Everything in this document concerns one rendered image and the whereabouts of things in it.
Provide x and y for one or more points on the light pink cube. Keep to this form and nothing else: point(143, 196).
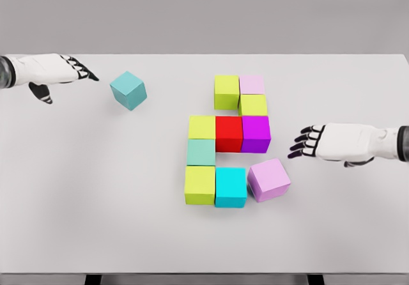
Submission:
point(252, 84)
point(268, 179)

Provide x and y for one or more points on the cyan cube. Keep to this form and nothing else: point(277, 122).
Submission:
point(230, 187)

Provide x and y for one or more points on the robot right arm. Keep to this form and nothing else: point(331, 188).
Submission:
point(388, 142)

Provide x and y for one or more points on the teal cube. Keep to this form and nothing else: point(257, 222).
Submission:
point(200, 152)
point(128, 90)

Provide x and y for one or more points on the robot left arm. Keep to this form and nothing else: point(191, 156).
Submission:
point(19, 71)

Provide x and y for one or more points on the yellow-green cube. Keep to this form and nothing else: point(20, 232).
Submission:
point(201, 126)
point(253, 105)
point(199, 185)
point(226, 91)

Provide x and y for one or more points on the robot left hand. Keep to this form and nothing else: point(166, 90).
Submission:
point(57, 69)

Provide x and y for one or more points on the purple cube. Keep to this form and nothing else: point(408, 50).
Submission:
point(256, 134)

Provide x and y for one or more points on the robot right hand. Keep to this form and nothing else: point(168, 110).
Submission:
point(338, 142)

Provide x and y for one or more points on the red cube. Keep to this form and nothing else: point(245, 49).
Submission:
point(228, 133)

